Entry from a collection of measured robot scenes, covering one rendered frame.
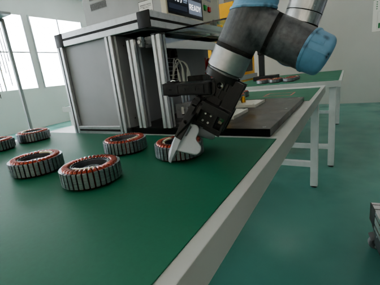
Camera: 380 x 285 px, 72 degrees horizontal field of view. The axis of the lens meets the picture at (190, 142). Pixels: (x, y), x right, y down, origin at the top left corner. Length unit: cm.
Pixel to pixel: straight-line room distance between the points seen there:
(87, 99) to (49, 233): 73
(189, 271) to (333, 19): 608
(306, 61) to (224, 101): 16
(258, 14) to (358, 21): 574
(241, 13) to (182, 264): 40
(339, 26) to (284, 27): 572
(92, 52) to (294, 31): 70
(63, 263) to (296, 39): 46
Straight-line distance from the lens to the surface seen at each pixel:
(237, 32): 51
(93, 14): 119
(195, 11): 114
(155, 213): 38
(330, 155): 261
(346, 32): 620
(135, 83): 89
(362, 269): 152
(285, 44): 50
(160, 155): 57
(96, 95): 102
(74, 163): 57
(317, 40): 51
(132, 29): 87
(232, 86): 53
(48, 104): 797
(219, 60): 51
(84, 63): 105
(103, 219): 39
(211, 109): 52
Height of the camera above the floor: 93
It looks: 15 degrees down
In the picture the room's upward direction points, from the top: 6 degrees counter-clockwise
